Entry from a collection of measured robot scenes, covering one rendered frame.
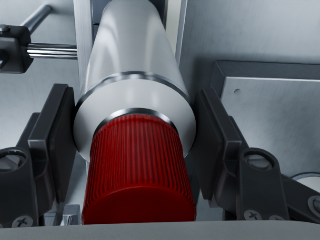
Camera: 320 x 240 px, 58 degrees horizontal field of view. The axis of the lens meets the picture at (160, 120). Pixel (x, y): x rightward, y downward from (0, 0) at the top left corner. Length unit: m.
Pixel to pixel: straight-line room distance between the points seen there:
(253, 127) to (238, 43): 0.11
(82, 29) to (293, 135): 0.31
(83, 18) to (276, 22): 0.25
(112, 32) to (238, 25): 0.24
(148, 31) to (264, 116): 0.26
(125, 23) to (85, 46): 0.07
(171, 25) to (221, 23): 0.11
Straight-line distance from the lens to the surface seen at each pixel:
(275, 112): 0.40
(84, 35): 0.23
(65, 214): 0.46
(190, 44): 0.38
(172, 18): 0.27
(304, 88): 0.40
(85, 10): 0.22
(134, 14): 0.19
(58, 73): 0.39
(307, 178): 0.50
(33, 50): 0.24
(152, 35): 0.16
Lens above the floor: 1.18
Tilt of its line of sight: 56 degrees down
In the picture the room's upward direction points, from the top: 170 degrees clockwise
